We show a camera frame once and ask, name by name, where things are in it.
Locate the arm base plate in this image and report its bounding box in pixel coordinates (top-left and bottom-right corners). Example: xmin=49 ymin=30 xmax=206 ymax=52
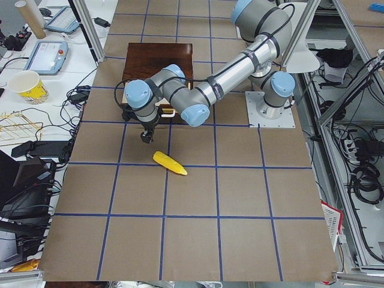
xmin=245 ymin=91 xmax=296 ymax=129

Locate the far teach pendant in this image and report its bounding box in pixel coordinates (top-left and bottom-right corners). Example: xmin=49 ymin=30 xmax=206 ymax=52
xmin=44 ymin=6 xmax=79 ymax=34

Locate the yellow corn cob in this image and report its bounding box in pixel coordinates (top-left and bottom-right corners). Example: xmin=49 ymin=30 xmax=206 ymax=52
xmin=152 ymin=151 xmax=188 ymax=176

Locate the gold wire rack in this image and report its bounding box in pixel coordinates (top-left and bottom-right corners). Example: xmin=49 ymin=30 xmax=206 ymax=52
xmin=0 ymin=112 xmax=43 ymax=146

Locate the cardboard tube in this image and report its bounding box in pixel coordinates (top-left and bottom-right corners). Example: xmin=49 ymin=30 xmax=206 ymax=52
xmin=14 ymin=0 xmax=46 ymax=40

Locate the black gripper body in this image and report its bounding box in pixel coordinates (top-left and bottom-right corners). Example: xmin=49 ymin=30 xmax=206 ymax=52
xmin=137 ymin=115 xmax=160 ymax=134

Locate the black equipment pile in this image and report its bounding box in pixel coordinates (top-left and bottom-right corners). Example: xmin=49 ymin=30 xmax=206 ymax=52
xmin=1 ymin=151 xmax=61 ymax=269

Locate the dark wooden drawer cabinet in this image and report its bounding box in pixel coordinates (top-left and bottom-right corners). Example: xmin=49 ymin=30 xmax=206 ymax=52
xmin=122 ymin=43 xmax=194 ymax=88

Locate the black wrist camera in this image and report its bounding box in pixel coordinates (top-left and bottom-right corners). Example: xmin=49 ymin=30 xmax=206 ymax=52
xmin=121 ymin=104 xmax=137 ymax=122

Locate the yellow white paper cup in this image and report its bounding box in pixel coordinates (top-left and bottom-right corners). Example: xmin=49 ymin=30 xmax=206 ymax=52
xmin=8 ymin=70 xmax=49 ymax=104

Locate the teach pendant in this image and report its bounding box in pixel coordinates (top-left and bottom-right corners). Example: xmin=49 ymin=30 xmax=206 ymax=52
xmin=24 ymin=41 xmax=69 ymax=76
xmin=44 ymin=6 xmax=79 ymax=34

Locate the white lamp shade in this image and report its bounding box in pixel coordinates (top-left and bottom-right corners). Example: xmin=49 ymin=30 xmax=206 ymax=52
xmin=280 ymin=1 xmax=320 ymax=74

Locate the near teach pendant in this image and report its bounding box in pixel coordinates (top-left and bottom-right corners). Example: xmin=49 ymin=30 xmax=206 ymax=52
xmin=24 ymin=41 xmax=69 ymax=76

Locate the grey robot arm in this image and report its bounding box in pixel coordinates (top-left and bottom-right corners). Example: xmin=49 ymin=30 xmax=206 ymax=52
xmin=120 ymin=1 xmax=296 ymax=143

